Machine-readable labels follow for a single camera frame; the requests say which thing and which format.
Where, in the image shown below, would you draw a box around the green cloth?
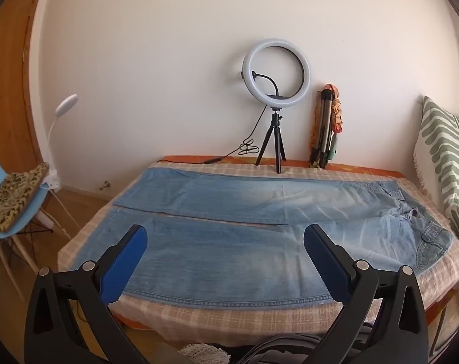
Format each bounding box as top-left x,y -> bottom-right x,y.
326,133 -> 340,162

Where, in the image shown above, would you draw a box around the orange fringed cloth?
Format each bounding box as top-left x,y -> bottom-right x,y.
310,99 -> 321,156

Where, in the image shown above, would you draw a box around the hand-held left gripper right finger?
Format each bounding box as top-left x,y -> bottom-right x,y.
303,224 -> 429,364

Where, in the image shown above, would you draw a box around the wooden door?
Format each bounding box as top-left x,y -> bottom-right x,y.
0,0 -> 44,205

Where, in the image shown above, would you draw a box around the person's striped dark trousers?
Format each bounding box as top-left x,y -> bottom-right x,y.
229,324 -> 382,364

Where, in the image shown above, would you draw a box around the orange floral scarf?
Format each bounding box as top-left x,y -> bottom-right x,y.
323,83 -> 344,135

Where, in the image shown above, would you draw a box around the black ring light cable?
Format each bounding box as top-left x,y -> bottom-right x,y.
157,116 -> 270,165

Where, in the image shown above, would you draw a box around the white ring light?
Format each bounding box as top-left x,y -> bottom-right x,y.
241,38 -> 312,107

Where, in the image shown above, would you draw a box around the blue denim pants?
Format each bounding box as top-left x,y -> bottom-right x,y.
72,167 -> 454,310

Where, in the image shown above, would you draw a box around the green striped white pillow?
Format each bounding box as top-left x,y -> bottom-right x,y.
413,96 -> 459,253

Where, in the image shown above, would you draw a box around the white clip lamp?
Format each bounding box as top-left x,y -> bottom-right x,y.
43,94 -> 79,190

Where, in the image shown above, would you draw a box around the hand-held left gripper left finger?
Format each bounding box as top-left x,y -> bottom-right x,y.
23,224 -> 148,364

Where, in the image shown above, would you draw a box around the blue chair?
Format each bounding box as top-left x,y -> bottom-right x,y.
0,146 -> 56,300

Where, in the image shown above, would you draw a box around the leopard print cushion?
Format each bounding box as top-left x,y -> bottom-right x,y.
0,162 -> 50,233

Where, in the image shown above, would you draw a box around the small black tripod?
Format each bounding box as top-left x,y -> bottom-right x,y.
255,107 -> 287,174

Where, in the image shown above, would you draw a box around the folded silver tripod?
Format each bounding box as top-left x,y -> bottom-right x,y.
309,89 -> 335,169

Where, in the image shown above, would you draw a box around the white knitted cloth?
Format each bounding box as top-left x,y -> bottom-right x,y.
180,343 -> 230,364

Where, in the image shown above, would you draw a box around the plaid beige blanket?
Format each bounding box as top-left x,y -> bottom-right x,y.
57,159 -> 459,344

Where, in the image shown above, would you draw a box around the wooden frame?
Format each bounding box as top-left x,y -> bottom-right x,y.
427,292 -> 459,353

